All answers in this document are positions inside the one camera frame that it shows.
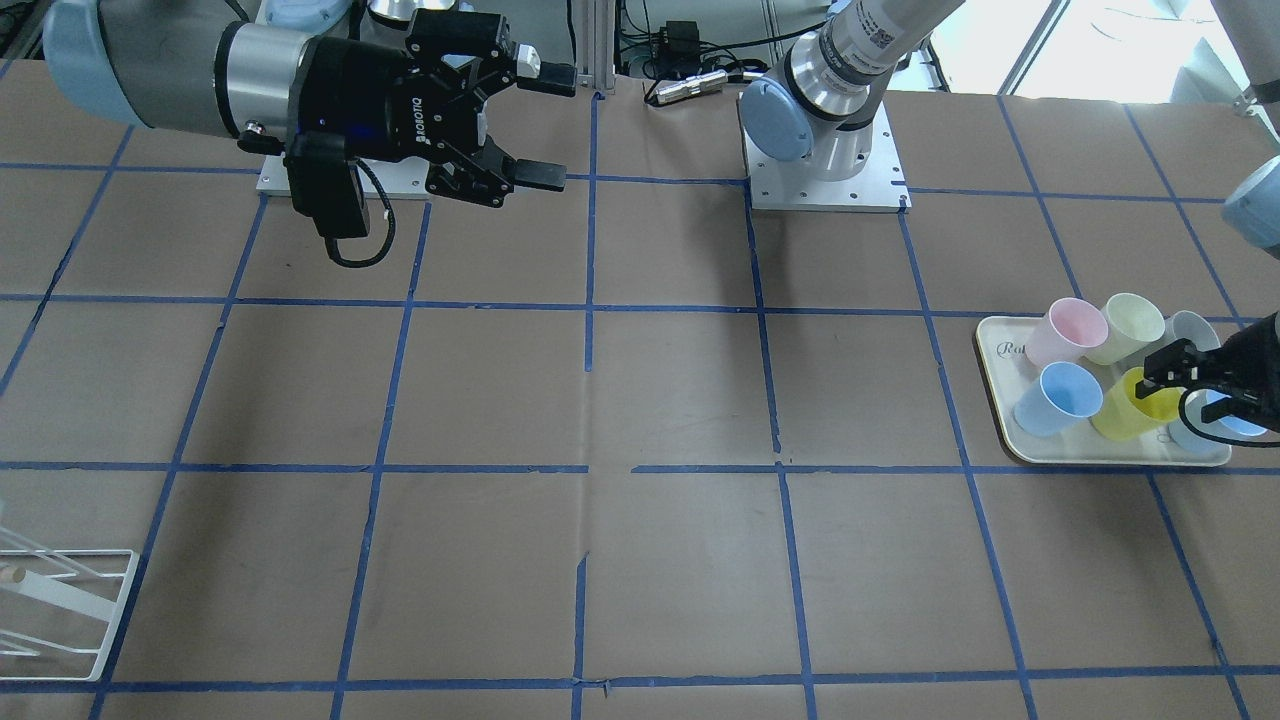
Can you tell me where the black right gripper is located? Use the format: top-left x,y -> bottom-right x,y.
285,9 -> 579,205

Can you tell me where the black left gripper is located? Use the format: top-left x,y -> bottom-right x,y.
1133,313 -> 1280,433

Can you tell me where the yellow plastic cup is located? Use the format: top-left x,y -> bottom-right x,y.
1089,366 -> 1185,443

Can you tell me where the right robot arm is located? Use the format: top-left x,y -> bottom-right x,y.
44,1 -> 576,219

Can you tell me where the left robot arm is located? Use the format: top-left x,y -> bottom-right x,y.
739,1 -> 1277,436

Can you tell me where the light blue cup near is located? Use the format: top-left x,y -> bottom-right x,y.
1167,389 -> 1267,456

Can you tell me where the light blue cup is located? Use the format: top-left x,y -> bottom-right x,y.
1167,389 -> 1267,456
1014,361 -> 1105,438

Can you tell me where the grey plastic cup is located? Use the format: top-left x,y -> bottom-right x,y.
1157,310 -> 1222,351

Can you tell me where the cream white plastic cup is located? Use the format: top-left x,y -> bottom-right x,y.
1084,292 -> 1166,366

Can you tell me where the light blue cup far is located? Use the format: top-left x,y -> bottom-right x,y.
1014,361 -> 1105,438

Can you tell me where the pink plastic cup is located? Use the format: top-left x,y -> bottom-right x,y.
1024,299 -> 1110,366

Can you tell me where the beige plastic tray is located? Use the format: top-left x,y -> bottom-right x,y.
975,316 -> 1233,468

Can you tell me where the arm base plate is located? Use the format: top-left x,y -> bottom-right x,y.
256,152 -> 431,200
742,105 -> 913,213

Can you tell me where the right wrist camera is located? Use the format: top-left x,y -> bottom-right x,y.
285,131 -> 370,240

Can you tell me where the white wire cup rack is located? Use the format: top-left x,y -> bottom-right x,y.
1,528 -> 140,684

